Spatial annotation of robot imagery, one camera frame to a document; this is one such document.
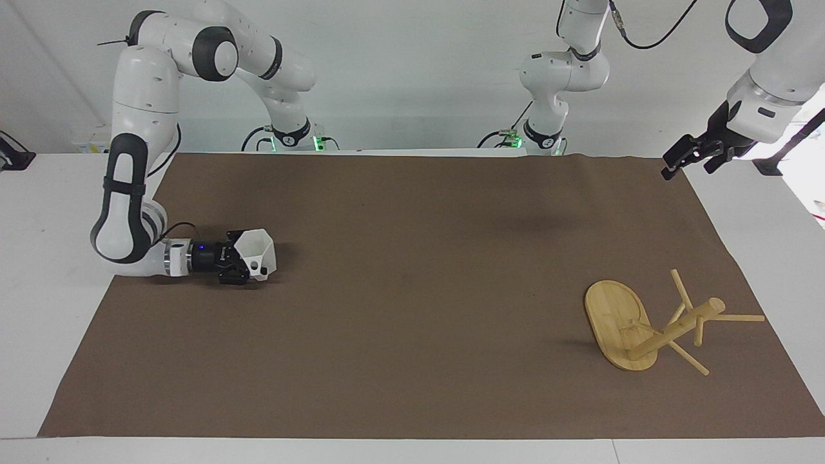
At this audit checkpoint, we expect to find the wooden cup rack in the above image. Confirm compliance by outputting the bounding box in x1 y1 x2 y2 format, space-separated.
583 268 766 377

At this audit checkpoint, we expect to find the white faceted cup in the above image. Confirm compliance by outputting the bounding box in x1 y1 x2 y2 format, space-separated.
233 229 277 283

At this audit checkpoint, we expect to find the black cable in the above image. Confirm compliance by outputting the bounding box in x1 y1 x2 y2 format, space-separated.
477 129 518 150
608 0 701 50
146 121 183 179
156 222 197 246
241 125 275 153

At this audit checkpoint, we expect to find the black stand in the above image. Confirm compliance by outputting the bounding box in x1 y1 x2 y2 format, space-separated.
0 129 37 172
753 108 825 177

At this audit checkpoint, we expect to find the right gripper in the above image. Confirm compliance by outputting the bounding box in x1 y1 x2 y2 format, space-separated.
188 229 251 286

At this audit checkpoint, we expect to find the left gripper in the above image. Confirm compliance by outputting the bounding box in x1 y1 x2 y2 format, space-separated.
661 100 760 181

